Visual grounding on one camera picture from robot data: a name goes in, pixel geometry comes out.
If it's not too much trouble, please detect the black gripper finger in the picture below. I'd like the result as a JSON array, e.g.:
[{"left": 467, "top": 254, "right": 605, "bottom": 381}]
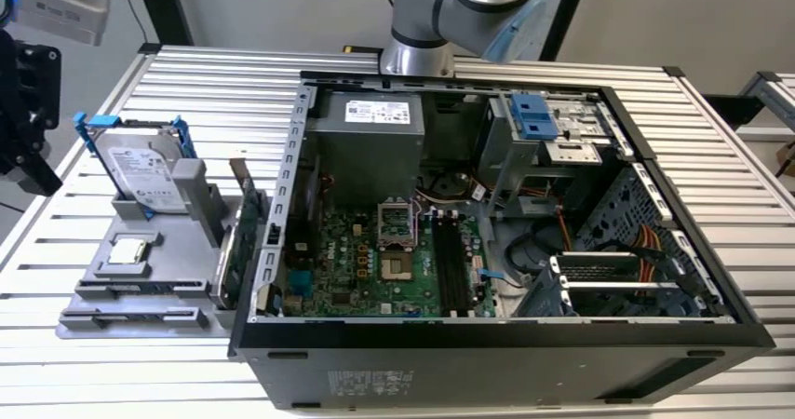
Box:
[{"left": 9, "top": 41, "right": 64, "bottom": 197}]

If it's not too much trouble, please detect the black RAM slot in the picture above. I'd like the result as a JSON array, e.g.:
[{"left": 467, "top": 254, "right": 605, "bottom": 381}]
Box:
[
  {"left": 432, "top": 209, "right": 460, "bottom": 318},
  {"left": 447, "top": 209, "right": 479, "bottom": 318}
]

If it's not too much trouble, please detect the hard disk in blue carrier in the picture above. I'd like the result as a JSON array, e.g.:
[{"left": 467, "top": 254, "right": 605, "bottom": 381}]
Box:
[{"left": 72, "top": 110, "right": 199, "bottom": 221}]

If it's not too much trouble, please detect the silver CPU chip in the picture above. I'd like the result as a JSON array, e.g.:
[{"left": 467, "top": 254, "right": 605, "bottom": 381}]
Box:
[{"left": 104, "top": 237, "right": 152, "bottom": 266}]

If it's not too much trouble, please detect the grey plastic parts rack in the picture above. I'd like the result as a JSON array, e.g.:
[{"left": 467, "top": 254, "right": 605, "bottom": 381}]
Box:
[{"left": 55, "top": 157, "right": 275, "bottom": 341}]

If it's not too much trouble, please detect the green graphics card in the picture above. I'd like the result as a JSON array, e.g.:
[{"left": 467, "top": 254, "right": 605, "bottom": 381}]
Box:
[{"left": 209, "top": 157, "right": 269, "bottom": 311}]

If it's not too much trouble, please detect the grey power supply unit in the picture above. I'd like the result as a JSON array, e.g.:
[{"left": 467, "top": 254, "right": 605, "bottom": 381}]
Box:
[{"left": 307, "top": 90, "right": 427, "bottom": 206}]

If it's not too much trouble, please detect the metal socket cover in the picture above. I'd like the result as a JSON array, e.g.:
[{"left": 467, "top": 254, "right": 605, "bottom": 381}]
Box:
[{"left": 376, "top": 197, "right": 416, "bottom": 249}]

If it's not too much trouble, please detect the CPU socket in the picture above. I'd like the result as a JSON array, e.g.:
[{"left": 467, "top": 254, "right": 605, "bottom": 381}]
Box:
[{"left": 379, "top": 249, "right": 416, "bottom": 283}]

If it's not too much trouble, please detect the round black case speaker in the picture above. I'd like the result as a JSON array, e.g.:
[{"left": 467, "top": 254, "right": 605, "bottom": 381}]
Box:
[{"left": 429, "top": 171, "right": 475, "bottom": 202}]

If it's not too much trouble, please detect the green motherboard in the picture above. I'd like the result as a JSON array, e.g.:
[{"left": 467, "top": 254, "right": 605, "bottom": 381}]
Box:
[{"left": 276, "top": 204, "right": 501, "bottom": 320}]

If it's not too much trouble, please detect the blue plastic drive latch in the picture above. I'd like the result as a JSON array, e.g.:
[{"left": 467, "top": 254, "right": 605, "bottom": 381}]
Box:
[{"left": 509, "top": 91, "right": 555, "bottom": 141}]

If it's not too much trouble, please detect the black open PC case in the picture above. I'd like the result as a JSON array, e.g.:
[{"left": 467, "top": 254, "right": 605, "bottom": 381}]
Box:
[{"left": 225, "top": 69, "right": 778, "bottom": 411}]

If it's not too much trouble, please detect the grey metal disk bay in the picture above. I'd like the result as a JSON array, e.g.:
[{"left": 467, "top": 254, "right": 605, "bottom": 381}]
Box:
[{"left": 513, "top": 250, "right": 715, "bottom": 320}]

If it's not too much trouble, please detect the aluminium slat side table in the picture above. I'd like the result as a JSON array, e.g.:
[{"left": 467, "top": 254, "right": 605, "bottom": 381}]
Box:
[{"left": 735, "top": 71, "right": 795, "bottom": 134}]

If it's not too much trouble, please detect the brown cardboard box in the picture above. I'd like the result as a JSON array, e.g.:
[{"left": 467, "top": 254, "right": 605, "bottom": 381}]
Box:
[{"left": 772, "top": 139, "right": 795, "bottom": 178}]

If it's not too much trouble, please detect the thin black wall cable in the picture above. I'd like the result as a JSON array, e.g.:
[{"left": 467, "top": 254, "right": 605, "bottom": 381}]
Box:
[{"left": 119, "top": 0, "right": 152, "bottom": 44}]

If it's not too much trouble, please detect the black vertical frame post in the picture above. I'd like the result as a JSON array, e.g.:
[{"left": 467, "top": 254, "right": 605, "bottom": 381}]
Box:
[
  {"left": 537, "top": 0, "right": 596, "bottom": 61},
  {"left": 132, "top": 0, "right": 195, "bottom": 47}
]

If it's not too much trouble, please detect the blue tipped data cable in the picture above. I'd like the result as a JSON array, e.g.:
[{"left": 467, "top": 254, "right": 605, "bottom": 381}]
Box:
[{"left": 472, "top": 266, "right": 529, "bottom": 291}]

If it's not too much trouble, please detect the black data cable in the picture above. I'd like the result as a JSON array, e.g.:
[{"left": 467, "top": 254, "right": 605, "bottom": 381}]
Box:
[{"left": 504, "top": 222, "right": 561, "bottom": 281}]

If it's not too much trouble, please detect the orange power wire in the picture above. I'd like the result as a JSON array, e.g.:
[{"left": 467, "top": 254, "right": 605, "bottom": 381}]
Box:
[{"left": 553, "top": 206, "right": 573, "bottom": 253}]

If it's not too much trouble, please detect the red yellow wire bundle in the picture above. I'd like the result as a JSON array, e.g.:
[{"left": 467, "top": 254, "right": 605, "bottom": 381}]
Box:
[{"left": 625, "top": 225, "right": 664, "bottom": 284}]

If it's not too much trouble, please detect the black table connector bracket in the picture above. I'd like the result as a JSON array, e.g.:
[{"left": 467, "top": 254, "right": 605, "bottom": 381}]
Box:
[{"left": 700, "top": 93, "right": 765, "bottom": 131}]

